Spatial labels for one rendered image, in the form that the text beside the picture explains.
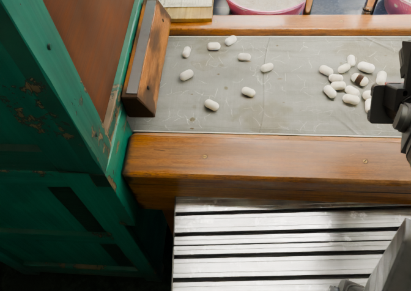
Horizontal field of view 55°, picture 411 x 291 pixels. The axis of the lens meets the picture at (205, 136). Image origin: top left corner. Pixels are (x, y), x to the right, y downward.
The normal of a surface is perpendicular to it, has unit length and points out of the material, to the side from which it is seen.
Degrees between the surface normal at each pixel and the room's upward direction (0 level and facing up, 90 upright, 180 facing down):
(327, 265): 0
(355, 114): 0
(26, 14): 90
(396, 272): 44
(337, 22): 0
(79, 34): 90
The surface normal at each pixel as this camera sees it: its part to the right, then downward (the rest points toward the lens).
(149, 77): 0.89, -0.19
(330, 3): -0.06, -0.55
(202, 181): -0.07, 0.84
